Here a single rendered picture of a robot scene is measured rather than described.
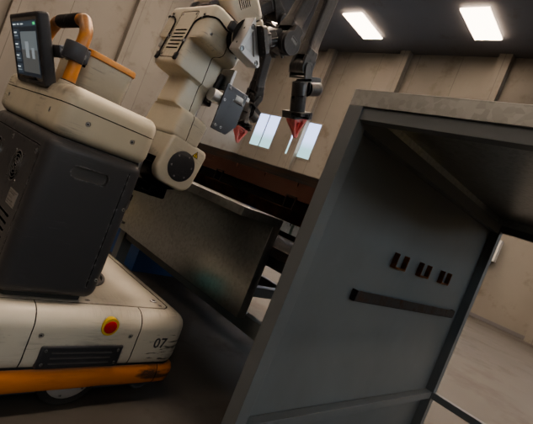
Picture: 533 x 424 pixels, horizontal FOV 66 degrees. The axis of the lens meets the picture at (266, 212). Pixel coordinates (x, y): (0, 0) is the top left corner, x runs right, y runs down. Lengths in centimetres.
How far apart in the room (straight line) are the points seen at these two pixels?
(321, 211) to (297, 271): 15
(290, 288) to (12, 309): 66
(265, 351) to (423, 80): 1189
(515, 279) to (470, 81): 505
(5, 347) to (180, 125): 78
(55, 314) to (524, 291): 979
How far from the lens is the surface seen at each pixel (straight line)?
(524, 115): 86
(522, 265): 1044
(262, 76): 208
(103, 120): 110
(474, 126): 88
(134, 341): 133
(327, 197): 97
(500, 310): 1043
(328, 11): 163
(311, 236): 97
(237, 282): 153
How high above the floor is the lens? 73
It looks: 2 degrees down
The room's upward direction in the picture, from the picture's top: 22 degrees clockwise
